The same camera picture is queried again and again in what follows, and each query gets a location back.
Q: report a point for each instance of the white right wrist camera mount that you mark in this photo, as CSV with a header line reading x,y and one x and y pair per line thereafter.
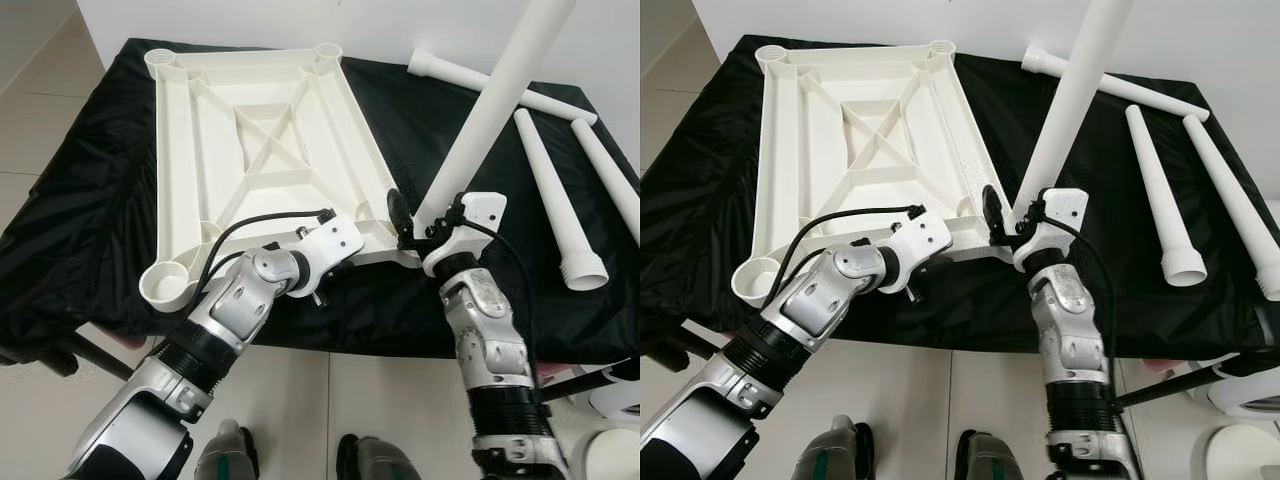
x,y
1068,205
485,210

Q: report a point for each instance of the black metal table bar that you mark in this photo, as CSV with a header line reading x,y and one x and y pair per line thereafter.
x,y
1160,390
580,385

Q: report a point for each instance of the dark table frame bar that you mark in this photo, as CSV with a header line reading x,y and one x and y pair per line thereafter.
x,y
670,350
90,355

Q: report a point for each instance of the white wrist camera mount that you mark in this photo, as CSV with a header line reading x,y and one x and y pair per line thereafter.
x,y
1068,205
485,210
335,243
925,238

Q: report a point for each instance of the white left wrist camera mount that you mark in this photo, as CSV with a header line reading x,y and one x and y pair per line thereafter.
x,y
335,243
925,238

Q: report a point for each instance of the grey robot right leg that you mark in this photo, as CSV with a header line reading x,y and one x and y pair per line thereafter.
x,y
380,460
1000,458

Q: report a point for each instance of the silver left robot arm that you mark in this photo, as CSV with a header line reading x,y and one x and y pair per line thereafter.
x,y
820,300
235,300

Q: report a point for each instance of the white tapered plastic table leg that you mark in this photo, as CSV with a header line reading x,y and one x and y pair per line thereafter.
x,y
1150,98
1230,200
605,165
500,90
1075,90
1160,190
445,68
550,190

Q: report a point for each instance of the white plastic table top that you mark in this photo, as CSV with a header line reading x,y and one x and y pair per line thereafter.
x,y
200,130
800,130

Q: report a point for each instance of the black table cloth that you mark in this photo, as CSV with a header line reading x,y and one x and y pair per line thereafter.
x,y
100,200
700,200

